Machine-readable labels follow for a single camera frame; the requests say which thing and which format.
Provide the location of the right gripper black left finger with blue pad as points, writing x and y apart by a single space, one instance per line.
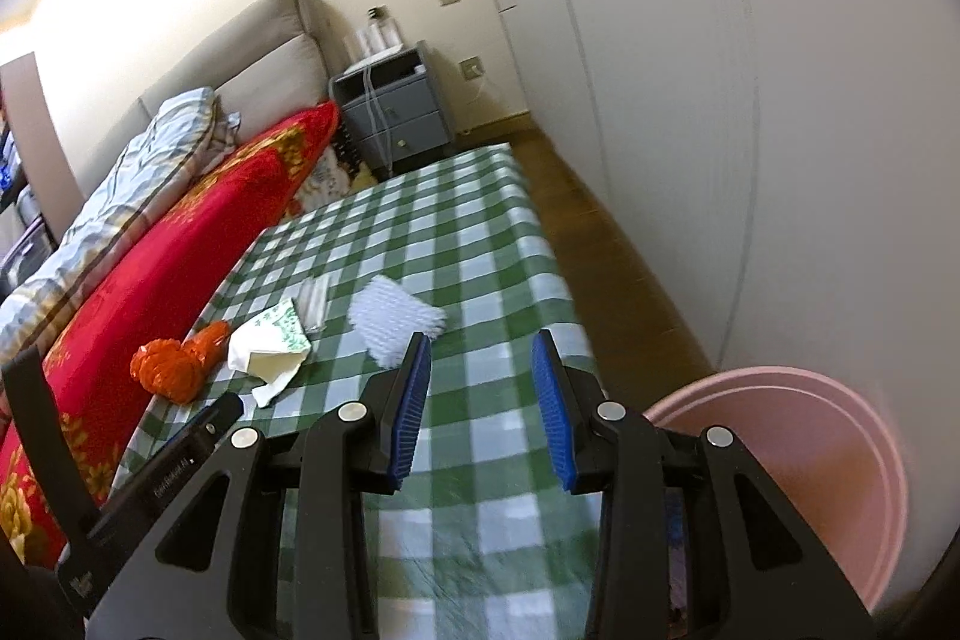
209 567

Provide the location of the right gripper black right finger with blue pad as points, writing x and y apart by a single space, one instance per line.
696 539

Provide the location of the pink plastic bin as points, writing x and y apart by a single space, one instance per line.
825 446

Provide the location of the orange crumpled plastic bag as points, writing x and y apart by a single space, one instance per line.
177 370

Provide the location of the white green paper wrapper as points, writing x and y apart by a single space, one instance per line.
270 347

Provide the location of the green white checkered tablecloth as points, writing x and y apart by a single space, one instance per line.
481 541

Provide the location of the red floral blanket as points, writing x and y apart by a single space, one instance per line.
159 288

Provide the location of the clear plastic wrapper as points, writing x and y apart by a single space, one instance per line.
312 303

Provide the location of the white foam net sleeve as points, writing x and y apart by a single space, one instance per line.
385 316

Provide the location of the wooden shelf unit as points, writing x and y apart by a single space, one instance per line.
43 192

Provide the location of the blue plaid quilt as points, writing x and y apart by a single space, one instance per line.
189 136

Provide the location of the grey bedside cabinet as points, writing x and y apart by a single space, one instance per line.
395 111

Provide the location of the white wardrobe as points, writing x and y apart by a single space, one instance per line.
788 170

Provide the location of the beige upholstered headboard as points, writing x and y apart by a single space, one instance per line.
273 59

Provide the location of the white router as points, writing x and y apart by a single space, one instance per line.
373 42

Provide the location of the wall power socket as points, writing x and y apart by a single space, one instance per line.
472 68

